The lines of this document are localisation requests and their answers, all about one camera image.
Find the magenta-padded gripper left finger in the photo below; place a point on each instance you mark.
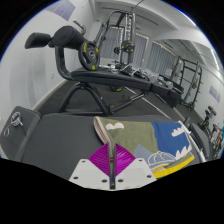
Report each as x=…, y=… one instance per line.
x=100, y=160

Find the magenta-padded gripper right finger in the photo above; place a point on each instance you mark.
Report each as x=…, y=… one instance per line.
x=125, y=160

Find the olive and blue printed towel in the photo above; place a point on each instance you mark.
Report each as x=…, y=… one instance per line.
x=133, y=136

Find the black padded flat weight bench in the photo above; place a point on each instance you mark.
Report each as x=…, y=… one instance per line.
x=60, y=140

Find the black upright panel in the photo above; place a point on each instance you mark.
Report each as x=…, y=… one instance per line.
x=175, y=95

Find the black bench with roller pads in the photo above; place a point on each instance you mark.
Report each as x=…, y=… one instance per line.
x=110, y=78

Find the group of floor dumbbells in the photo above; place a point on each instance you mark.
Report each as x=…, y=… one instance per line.
x=160, y=80

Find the dumbbell rack with dumbbells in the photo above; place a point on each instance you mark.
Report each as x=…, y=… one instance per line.
x=208, y=118

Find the chrome spring barbell collar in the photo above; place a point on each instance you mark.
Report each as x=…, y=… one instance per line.
x=12, y=121

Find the person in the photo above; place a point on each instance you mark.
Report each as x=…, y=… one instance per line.
x=220, y=133

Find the black yellow-marked weight plate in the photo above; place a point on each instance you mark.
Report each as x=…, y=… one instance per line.
x=85, y=58

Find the black squat rack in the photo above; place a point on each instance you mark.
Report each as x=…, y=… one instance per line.
x=196, y=83

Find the grey window curtain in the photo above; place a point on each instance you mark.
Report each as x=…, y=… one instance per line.
x=141, y=48
x=161, y=58

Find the short ceiling light strip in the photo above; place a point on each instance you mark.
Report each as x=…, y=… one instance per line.
x=214, y=59

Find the small purple wall poster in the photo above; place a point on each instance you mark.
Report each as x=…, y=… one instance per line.
x=215, y=93

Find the large purple wall poster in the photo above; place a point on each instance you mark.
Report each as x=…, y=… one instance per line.
x=63, y=8

